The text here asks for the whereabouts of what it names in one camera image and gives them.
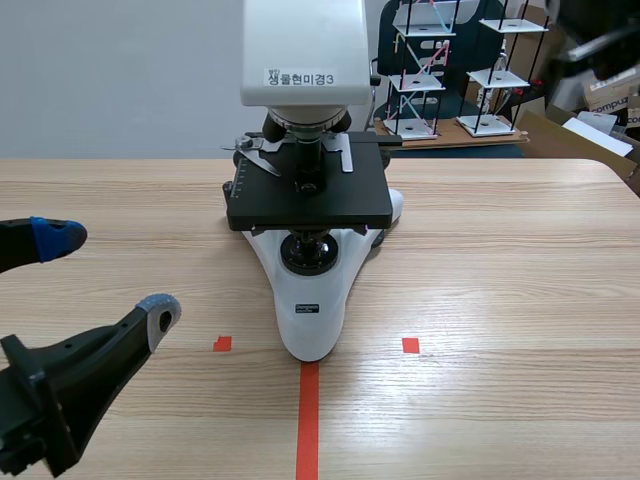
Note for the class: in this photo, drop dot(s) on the open brown cardboard box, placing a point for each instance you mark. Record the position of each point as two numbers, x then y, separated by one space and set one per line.
575 145

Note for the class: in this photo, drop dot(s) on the brown cardboard board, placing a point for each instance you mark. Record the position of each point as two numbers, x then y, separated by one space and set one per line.
450 140

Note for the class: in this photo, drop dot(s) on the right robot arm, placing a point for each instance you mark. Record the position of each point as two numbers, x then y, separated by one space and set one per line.
595 20

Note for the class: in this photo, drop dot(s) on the printed cardboard box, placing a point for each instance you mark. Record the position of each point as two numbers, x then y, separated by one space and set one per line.
612 97

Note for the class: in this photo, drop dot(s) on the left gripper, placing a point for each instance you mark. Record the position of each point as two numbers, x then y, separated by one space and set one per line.
30 415

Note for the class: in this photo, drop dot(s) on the white and black microscope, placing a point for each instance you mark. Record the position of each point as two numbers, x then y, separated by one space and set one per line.
310 60

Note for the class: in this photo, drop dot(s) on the white shelf tower with straws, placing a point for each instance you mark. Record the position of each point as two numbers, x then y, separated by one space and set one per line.
419 82

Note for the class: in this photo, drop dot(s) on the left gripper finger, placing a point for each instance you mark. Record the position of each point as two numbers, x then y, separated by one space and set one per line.
50 240

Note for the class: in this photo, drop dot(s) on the white shelf tower model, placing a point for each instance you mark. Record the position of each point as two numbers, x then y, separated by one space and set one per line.
500 77

